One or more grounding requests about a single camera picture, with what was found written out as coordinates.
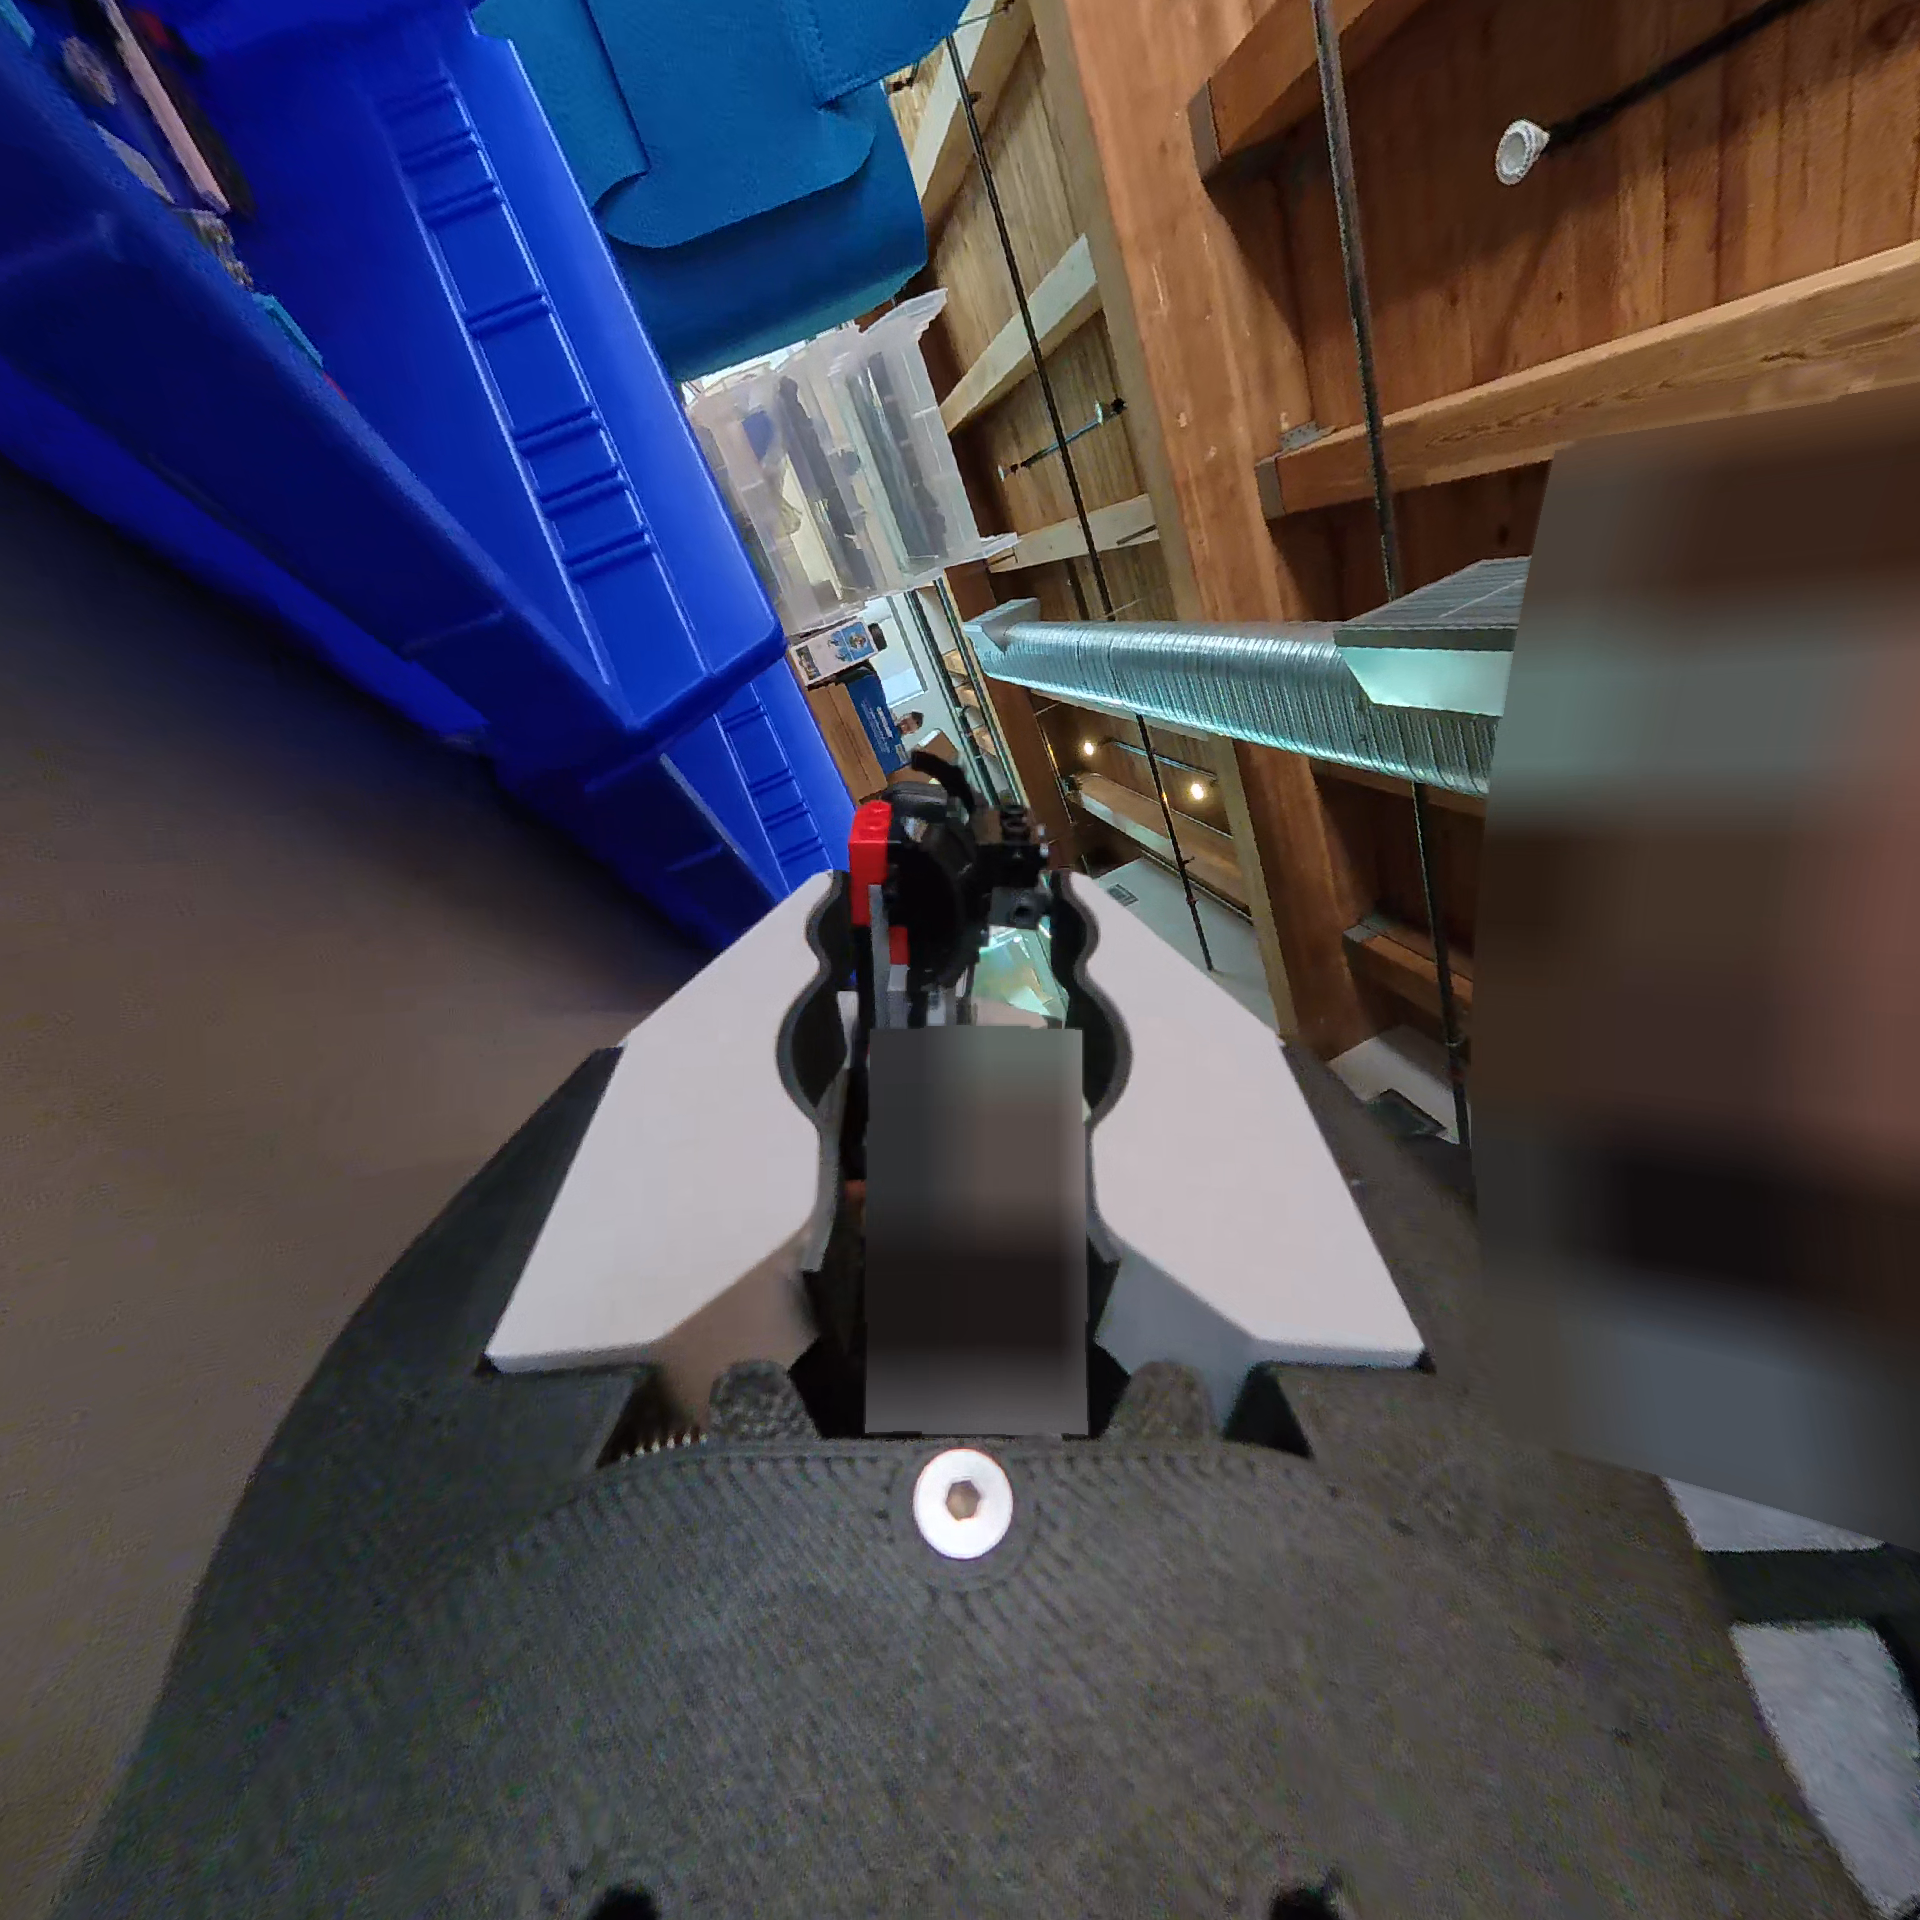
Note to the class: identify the blue plastic storage bin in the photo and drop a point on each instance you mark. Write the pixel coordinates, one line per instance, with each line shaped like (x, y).
(374, 375)
(720, 810)

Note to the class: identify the small printed cardboard box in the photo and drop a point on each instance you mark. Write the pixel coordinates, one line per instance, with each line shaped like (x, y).
(836, 650)

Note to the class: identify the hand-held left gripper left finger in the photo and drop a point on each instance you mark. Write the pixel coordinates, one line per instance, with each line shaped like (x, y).
(675, 1171)

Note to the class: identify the grey desk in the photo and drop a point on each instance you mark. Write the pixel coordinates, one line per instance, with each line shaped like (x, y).
(300, 1051)

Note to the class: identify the blue cardboard box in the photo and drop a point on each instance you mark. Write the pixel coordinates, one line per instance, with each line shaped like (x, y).
(871, 734)

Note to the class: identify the grey black toy brick model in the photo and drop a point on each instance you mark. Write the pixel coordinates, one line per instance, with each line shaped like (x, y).
(938, 885)

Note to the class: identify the black metal ceiling pipe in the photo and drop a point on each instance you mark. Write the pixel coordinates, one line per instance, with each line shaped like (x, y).
(1377, 450)
(1066, 450)

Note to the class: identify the small white ceiling fixture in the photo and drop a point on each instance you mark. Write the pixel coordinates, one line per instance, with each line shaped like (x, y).
(1522, 151)

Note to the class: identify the clear plastic storage box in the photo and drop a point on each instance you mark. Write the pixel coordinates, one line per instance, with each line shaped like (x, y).
(765, 495)
(914, 450)

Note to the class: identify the silver ventilation duct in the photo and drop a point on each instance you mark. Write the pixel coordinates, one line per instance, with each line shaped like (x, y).
(1200, 675)

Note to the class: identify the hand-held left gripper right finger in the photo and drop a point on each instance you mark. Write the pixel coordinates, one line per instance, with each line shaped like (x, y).
(1245, 1185)

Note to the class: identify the blue felt bag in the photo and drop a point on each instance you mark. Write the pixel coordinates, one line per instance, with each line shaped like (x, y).
(750, 151)

